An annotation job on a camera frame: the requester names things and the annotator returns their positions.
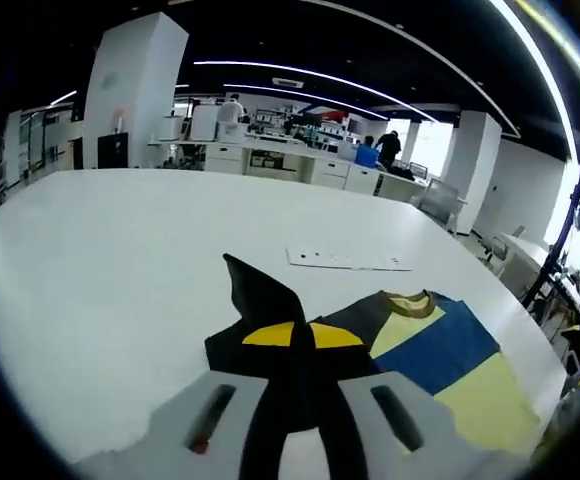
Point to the long curved ceiling light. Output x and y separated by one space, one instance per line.
320 75

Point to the white boxy appliance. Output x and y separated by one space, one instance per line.
204 122

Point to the black low cabinet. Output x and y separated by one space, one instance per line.
113 151

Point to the plain white pillar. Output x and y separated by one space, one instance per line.
472 170

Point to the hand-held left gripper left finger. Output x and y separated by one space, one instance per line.
205 410

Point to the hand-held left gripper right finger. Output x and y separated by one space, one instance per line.
400 410

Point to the white pillar with labels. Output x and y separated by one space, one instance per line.
135 75

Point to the white cabinet row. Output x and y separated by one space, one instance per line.
330 172

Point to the white office chair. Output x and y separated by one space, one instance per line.
440 197

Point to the yellow blue grey garment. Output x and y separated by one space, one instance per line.
435 350

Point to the short curved ceiling light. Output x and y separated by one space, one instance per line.
310 95

